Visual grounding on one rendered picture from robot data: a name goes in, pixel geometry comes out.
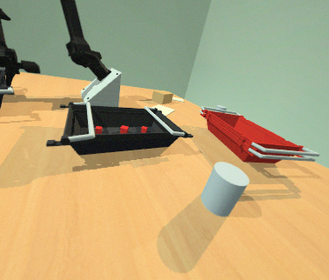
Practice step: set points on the small red block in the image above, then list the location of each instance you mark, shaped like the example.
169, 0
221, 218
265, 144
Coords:
144, 129
124, 129
98, 130

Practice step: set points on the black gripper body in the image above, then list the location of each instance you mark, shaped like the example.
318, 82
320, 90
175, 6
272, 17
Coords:
29, 66

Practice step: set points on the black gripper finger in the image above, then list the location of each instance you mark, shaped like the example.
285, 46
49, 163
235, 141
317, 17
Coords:
9, 76

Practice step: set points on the grey cylinder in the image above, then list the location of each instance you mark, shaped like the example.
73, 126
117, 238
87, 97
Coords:
221, 107
224, 188

